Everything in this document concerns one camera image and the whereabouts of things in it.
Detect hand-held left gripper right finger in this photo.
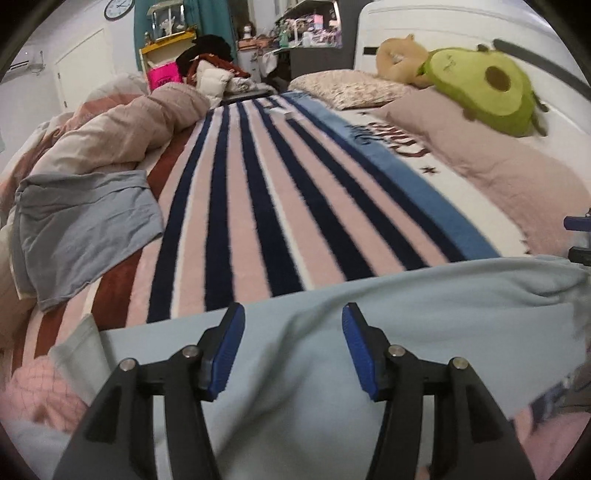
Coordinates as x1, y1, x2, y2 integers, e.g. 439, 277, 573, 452
341, 302, 536, 480

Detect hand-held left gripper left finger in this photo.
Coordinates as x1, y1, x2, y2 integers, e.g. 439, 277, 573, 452
52, 302, 246, 480

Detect light blue pants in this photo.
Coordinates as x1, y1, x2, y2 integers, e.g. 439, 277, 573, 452
48, 254, 591, 480

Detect pink pillow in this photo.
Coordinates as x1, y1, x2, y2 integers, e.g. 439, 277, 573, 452
369, 85, 591, 259

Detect striped fleece blanket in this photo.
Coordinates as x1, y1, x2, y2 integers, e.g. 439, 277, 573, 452
9, 90, 532, 370

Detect green avocado plush toy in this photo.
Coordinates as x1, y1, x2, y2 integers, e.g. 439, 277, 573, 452
418, 44, 550, 138

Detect grey cloth garment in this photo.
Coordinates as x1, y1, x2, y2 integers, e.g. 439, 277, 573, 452
13, 170, 165, 312

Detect brown plush toy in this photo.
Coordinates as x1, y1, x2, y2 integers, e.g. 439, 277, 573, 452
375, 33, 432, 88

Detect pink beige duvet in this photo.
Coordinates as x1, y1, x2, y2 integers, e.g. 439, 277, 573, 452
0, 71, 213, 222

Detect white bed headboard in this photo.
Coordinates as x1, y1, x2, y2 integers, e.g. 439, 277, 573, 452
353, 0, 591, 139

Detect floral pillow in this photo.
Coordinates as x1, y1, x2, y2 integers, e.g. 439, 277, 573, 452
287, 70, 416, 110

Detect white cushion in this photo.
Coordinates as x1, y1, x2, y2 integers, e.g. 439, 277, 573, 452
195, 60, 232, 109

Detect bright pink bag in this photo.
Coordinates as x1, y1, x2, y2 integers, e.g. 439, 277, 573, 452
148, 64, 182, 90

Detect dark grey shelf unit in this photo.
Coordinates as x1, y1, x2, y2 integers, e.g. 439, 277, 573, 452
272, 0, 356, 79

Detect black clothing pile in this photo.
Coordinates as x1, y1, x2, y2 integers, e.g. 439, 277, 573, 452
176, 34, 232, 77

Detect yellow shelf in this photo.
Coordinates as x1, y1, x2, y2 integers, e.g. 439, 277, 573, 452
140, 28, 197, 72

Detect white door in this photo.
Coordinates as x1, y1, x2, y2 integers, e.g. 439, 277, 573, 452
53, 28, 116, 112

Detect teal curtain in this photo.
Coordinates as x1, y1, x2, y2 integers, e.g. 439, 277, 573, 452
134, 0, 232, 72

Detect glass display case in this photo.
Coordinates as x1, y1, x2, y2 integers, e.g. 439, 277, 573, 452
148, 0, 185, 40

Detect white air conditioner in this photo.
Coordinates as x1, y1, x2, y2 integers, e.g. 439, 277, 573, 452
7, 48, 44, 75

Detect round wall clock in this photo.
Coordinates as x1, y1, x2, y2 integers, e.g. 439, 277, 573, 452
103, 0, 136, 21

